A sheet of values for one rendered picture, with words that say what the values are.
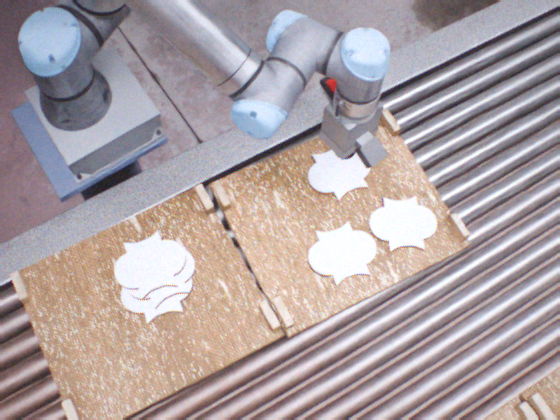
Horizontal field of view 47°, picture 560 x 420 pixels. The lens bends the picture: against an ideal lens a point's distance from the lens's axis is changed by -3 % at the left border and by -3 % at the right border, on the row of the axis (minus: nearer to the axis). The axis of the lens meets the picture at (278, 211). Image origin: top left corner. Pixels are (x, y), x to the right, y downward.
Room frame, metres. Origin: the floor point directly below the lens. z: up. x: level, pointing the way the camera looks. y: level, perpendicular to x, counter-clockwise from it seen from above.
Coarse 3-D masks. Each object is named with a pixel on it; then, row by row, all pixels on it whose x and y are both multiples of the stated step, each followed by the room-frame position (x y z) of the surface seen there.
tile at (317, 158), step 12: (312, 156) 0.67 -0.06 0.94; (324, 156) 0.67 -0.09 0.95; (336, 156) 0.68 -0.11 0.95; (312, 168) 0.65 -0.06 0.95; (324, 168) 0.65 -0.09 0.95; (336, 168) 0.65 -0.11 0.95; (348, 168) 0.65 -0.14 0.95; (360, 168) 0.65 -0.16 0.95; (312, 180) 0.62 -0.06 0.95; (324, 180) 0.62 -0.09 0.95; (336, 180) 0.62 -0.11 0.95; (348, 180) 0.62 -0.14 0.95; (360, 180) 0.62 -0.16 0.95; (324, 192) 0.59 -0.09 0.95; (336, 192) 0.59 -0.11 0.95; (348, 192) 0.60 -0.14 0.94
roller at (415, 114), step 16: (528, 48) 1.03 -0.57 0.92; (544, 48) 1.03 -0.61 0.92; (496, 64) 0.97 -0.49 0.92; (512, 64) 0.97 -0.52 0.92; (528, 64) 0.99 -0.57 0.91; (464, 80) 0.92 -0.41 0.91; (480, 80) 0.92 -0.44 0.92; (496, 80) 0.93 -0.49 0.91; (432, 96) 0.87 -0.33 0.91; (448, 96) 0.87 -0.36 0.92; (464, 96) 0.88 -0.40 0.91; (400, 112) 0.82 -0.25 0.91; (416, 112) 0.82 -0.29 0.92; (432, 112) 0.83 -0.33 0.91; (224, 224) 0.53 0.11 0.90; (0, 320) 0.30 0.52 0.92; (16, 320) 0.30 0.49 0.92; (0, 336) 0.27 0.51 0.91
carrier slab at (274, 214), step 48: (384, 144) 0.72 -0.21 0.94; (240, 192) 0.59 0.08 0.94; (288, 192) 0.59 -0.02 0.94; (384, 192) 0.61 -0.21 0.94; (432, 192) 0.61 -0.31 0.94; (240, 240) 0.48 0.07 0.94; (288, 240) 0.49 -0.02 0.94; (432, 240) 0.51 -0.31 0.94; (288, 288) 0.39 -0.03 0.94; (336, 288) 0.40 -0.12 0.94; (384, 288) 0.40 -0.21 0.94; (288, 336) 0.30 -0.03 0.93
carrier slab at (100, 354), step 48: (192, 192) 0.58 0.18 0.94; (96, 240) 0.46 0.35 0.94; (192, 240) 0.48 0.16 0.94; (48, 288) 0.36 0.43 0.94; (96, 288) 0.37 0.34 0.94; (192, 288) 0.38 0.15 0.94; (240, 288) 0.39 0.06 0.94; (48, 336) 0.27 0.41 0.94; (96, 336) 0.27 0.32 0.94; (144, 336) 0.28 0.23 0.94; (192, 336) 0.29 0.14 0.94; (240, 336) 0.29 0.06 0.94; (96, 384) 0.19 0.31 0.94; (144, 384) 0.19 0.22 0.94; (192, 384) 0.20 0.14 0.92
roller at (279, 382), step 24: (552, 216) 0.58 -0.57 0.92; (504, 240) 0.52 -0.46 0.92; (528, 240) 0.53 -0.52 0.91; (456, 264) 0.47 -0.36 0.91; (480, 264) 0.47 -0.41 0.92; (432, 288) 0.41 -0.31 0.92; (384, 312) 0.36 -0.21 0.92; (408, 312) 0.36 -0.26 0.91; (336, 336) 0.31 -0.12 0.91; (360, 336) 0.31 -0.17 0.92; (312, 360) 0.26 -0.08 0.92; (336, 360) 0.27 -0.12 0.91; (264, 384) 0.21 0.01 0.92; (288, 384) 0.22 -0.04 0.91; (216, 408) 0.16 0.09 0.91; (240, 408) 0.17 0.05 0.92
